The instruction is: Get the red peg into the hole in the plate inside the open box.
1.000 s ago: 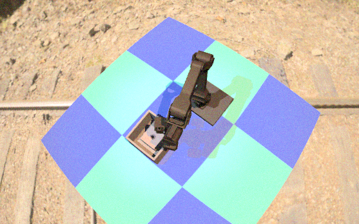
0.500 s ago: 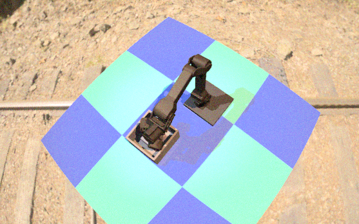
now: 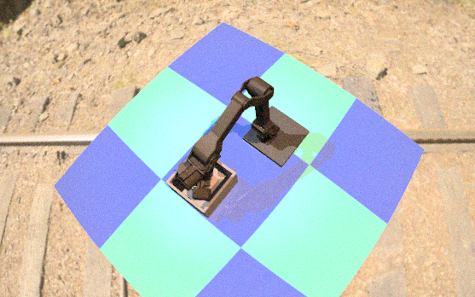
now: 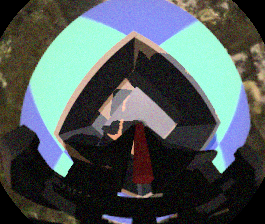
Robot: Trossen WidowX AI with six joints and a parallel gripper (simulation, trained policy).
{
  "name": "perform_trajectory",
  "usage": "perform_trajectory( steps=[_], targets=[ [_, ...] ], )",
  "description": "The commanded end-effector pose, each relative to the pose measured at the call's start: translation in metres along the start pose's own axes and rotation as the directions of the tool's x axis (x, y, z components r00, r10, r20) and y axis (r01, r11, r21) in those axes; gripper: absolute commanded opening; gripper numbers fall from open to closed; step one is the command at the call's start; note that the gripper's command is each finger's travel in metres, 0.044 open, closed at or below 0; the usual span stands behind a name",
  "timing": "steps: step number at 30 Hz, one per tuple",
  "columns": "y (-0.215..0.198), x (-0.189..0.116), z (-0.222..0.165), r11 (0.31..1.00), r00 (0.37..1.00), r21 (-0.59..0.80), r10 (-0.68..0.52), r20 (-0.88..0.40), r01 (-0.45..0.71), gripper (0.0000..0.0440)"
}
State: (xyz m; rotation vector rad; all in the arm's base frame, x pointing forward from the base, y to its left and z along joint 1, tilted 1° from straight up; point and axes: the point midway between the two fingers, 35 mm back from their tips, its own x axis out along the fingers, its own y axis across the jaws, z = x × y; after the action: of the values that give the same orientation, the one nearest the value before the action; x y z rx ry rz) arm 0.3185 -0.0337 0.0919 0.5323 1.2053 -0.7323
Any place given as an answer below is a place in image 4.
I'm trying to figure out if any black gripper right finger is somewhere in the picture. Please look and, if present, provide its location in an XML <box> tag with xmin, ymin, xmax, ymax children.
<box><xmin>144</xmin><ymin>125</ymin><xmax>218</xmax><ymax>194</ymax></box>

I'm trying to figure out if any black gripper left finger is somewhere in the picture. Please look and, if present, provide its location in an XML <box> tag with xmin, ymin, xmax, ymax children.
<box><xmin>65</xmin><ymin>124</ymin><xmax>135</xmax><ymax>193</ymax></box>

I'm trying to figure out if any dark red peg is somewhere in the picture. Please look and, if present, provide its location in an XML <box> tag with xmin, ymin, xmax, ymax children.
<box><xmin>132</xmin><ymin>123</ymin><xmax>155</xmax><ymax>185</ymax></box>

